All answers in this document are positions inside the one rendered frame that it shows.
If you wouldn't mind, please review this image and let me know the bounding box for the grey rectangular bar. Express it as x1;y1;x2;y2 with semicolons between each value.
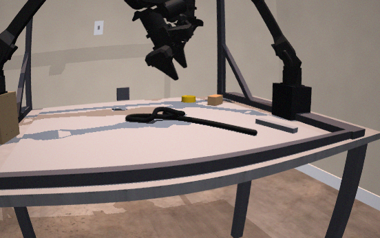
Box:
255;118;298;133

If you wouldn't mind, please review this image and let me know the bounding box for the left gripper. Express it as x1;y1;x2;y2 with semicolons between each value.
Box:
167;3;204;31

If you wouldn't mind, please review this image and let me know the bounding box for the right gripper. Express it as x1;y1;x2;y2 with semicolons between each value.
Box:
145;22;187;80

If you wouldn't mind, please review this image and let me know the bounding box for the black rope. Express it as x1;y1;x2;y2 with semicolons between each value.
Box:
125;107;257;135

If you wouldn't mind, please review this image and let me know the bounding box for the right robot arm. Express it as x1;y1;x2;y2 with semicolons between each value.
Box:
0;0;193;95

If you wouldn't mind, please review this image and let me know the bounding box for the small orange block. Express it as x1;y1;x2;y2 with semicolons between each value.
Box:
207;94;223;106

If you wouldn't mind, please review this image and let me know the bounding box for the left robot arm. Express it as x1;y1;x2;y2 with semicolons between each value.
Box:
251;0;304;87

